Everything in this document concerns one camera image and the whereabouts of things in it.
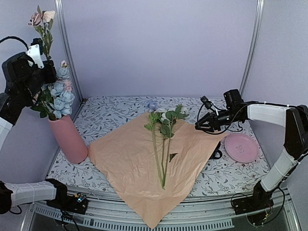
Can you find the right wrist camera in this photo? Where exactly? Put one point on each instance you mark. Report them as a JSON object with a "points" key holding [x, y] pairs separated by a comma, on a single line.
{"points": [[209, 105]]}

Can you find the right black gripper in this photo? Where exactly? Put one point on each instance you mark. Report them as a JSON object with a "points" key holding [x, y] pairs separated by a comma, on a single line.
{"points": [[210, 117]]}

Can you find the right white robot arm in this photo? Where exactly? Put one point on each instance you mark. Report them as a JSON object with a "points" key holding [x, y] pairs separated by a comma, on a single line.
{"points": [[292, 122]]}

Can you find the floral patterned table mat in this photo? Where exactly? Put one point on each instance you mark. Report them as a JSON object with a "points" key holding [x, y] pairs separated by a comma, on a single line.
{"points": [[101, 115]]}

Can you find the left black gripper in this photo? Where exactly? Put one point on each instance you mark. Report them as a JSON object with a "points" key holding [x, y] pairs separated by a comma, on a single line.
{"points": [[51, 75]]}

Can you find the mauve and cream rose stem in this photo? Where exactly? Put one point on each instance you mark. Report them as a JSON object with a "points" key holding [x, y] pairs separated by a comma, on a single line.
{"points": [[42, 22]]}

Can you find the blue hydrangea flower bunch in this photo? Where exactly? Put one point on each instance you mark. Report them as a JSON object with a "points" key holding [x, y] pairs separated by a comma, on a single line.
{"points": [[53, 101]]}

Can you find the small blue flower on mat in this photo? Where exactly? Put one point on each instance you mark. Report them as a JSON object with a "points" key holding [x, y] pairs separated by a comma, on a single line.
{"points": [[151, 105]]}

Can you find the aluminium frame post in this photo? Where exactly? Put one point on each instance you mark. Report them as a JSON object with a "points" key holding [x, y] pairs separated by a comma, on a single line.
{"points": [[66, 45], [253, 45]]}

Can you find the right aluminium frame post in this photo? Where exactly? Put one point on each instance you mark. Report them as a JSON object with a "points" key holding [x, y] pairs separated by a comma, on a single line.
{"points": [[253, 45]]}

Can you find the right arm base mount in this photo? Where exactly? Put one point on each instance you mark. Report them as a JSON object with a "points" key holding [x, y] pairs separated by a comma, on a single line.
{"points": [[243, 204]]}

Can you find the dark blue mug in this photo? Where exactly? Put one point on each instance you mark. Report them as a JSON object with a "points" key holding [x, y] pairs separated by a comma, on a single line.
{"points": [[217, 154]]}

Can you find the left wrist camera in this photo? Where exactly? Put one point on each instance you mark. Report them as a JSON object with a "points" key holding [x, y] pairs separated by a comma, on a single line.
{"points": [[35, 52]]}

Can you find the aluminium front rail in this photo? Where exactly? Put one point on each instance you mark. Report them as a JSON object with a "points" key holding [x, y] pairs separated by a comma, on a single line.
{"points": [[107, 212]]}

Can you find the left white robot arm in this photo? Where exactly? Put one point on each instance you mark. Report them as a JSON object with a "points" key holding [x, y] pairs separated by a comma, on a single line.
{"points": [[14, 195]]}

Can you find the left aluminium frame post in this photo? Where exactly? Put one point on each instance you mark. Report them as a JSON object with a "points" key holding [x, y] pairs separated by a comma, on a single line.
{"points": [[66, 45]]}

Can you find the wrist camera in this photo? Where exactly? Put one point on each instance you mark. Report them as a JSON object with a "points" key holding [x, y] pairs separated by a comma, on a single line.
{"points": [[209, 105], [35, 52]]}

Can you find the pink plate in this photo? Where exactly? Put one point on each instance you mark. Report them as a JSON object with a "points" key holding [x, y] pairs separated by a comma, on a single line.
{"points": [[241, 148]]}

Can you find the white flower leafy stems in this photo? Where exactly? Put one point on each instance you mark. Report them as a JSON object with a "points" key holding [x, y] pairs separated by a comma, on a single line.
{"points": [[163, 121]]}

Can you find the loose dark green leaf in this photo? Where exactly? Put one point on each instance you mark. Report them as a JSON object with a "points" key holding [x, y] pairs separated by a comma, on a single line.
{"points": [[171, 156]]}

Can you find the pink cylindrical vase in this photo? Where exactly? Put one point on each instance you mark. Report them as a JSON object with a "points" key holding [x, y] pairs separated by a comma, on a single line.
{"points": [[69, 139]]}

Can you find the green paper bouquet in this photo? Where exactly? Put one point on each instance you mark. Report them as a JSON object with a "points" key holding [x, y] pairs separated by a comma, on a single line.
{"points": [[126, 157]]}

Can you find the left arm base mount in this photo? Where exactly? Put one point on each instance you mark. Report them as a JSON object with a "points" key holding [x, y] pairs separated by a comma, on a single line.
{"points": [[76, 203]]}

